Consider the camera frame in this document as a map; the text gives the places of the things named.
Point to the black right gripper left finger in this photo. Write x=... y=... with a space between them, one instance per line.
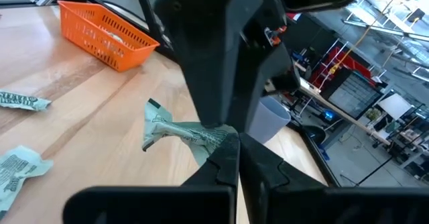
x=207 y=183

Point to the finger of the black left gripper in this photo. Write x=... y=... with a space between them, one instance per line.
x=207 y=49
x=268 y=69

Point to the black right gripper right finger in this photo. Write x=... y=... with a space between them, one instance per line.
x=278 y=183

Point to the orange plastic mesh basket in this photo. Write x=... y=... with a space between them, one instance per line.
x=100 y=36

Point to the grey-blue mug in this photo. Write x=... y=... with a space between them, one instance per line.
x=268 y=120

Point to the red metal rack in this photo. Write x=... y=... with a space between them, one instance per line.
x=348 y=61

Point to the grey drawer cabinet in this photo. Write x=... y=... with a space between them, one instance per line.
x=352 y=93

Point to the white board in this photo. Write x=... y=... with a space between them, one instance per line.
x=395 y=105

